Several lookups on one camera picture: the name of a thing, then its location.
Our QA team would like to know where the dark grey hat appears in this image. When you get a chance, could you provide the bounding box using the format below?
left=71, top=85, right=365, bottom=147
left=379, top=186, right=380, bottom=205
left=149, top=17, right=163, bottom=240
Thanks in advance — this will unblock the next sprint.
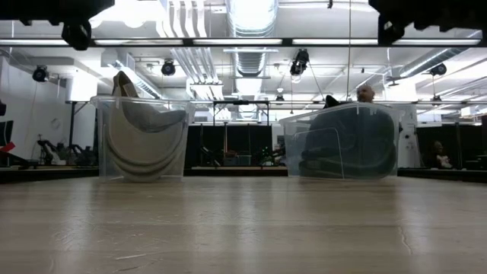
left=298, top=94, right=397, bottom=180

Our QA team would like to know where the beige corduroy hat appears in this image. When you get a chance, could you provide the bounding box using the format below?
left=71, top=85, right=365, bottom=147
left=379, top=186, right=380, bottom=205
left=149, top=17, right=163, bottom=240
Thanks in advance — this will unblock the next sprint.
left=105, top=70, right=188, bottom=183

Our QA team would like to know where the person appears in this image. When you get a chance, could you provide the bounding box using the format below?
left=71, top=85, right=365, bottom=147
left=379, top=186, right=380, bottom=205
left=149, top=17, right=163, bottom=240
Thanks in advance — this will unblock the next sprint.
left=431, top=140, right=454, bottom=170
left=355, top=84, right=377, bottom=104

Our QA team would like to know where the clear plastic storage bin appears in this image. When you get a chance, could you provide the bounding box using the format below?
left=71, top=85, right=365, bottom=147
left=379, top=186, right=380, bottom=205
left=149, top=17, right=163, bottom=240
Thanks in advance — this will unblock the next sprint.
left=279, top=101, right=405, bottom=180
left=90, top=94, right=197, bottom=183

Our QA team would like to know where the black monitor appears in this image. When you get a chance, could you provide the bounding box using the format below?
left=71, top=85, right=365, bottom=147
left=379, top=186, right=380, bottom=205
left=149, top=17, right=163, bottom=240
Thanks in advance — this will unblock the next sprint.
left=0, top=119, right=14, bottom=148

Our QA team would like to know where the overhead light bar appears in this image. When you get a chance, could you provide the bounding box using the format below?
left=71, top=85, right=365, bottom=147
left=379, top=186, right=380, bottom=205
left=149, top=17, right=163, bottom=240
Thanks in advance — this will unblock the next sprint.
left=0, top=37, right=483, bottom=48

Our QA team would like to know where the teal storage box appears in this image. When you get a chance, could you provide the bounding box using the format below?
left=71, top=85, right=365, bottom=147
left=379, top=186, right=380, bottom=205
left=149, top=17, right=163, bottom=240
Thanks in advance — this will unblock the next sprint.
left=223, top=154, right=253, bottom=167

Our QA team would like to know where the thin hanging cable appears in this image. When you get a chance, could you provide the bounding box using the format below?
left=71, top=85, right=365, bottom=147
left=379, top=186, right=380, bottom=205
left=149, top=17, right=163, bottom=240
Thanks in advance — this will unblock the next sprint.
left=345, top=0, right=353, bottom=102

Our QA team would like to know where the round ceiling duct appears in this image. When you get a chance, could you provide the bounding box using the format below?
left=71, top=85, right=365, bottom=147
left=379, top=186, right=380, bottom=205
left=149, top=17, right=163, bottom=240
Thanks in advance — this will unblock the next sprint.
left=397, top=46, right=471, bottom=79

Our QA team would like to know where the black metal table frame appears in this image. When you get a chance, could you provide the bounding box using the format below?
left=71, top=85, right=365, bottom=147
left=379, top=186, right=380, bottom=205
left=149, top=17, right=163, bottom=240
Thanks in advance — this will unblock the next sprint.
left=212, top=99, right=271, bottom=126
left=64, top=99, right=100, bottom=168

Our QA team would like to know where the silver ventilation duct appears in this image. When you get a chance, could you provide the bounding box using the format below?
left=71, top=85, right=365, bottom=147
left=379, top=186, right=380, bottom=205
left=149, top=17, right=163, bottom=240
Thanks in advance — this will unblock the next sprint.
left=226, top=0, right=279, bottom=79

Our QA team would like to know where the black partition wall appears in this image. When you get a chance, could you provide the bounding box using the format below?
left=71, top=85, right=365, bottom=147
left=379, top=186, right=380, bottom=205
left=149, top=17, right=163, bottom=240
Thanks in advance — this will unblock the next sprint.
left=185, top=124, right=273, bottom=168
left=415, top=123, right=487, bottom=171

